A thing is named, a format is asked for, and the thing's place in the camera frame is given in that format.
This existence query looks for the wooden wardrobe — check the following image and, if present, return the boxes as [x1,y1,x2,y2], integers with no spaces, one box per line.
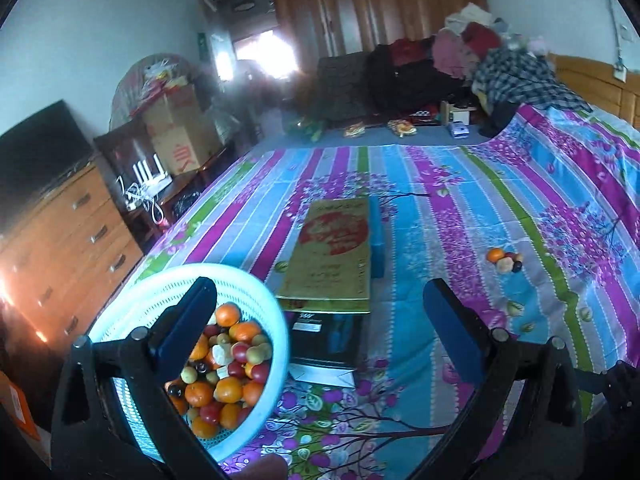
[265,0,488,76]

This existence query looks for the white cables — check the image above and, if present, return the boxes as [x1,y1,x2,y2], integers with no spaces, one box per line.
[117,175,168,226]

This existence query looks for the striped floral bedsheet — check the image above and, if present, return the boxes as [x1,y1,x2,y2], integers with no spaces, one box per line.
[87,105,640,480]

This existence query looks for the dark side table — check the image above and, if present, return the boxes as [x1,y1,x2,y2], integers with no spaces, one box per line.
[95,120,236,253]

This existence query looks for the white router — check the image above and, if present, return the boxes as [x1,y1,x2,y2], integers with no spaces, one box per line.
[131,155,173,196]

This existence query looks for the pink and red clothes pile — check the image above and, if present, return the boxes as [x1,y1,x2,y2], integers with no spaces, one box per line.
[432,2,526,81]

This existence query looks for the pile of mixed fruits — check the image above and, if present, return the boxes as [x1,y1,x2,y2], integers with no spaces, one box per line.
[165,302,273,440]

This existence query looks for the plaid cloth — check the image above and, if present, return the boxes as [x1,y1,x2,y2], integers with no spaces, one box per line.
[472,47,592,116]

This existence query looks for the white envelope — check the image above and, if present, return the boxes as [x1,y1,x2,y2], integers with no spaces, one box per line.
[287,362,357,389]

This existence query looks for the black television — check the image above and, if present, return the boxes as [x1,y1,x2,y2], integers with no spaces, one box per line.
[0,100,96,211]

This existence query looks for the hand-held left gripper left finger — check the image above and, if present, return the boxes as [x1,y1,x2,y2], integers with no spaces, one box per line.
[50,276,231,480]

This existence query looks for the large cardboard box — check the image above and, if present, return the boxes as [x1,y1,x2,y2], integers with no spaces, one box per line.
[150,120,221,176]

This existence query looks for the dark sofa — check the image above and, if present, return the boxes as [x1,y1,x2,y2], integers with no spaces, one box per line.
[315,52,381,121]

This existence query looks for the orange box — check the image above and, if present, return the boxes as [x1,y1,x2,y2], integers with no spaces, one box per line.
[0,370,41,441]

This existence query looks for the light blue plastic basket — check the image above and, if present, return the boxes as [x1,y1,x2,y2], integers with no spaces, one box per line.
[87,262,291,466]

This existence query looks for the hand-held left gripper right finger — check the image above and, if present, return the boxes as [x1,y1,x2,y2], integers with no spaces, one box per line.
[410,279,585,480]

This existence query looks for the green plastic bag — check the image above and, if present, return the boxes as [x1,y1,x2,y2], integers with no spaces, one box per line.
[287,117,326,143]

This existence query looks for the clear plastic bag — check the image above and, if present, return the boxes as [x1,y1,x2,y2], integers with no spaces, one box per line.
[110,52,201,131]

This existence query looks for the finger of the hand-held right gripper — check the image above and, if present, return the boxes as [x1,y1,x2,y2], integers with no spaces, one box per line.
[575,360,640,411]

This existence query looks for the small cardboard box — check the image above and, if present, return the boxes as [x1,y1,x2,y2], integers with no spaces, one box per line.
[142,85,201,133]

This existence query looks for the wooden dresser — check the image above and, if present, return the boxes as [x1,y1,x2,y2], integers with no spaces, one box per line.
[0,160,146,356]

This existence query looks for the black book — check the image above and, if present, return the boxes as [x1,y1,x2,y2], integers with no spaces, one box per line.
[287,310,365,371]

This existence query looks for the wooden headboard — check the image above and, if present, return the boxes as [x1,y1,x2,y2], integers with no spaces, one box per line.
[547,52,640,131]

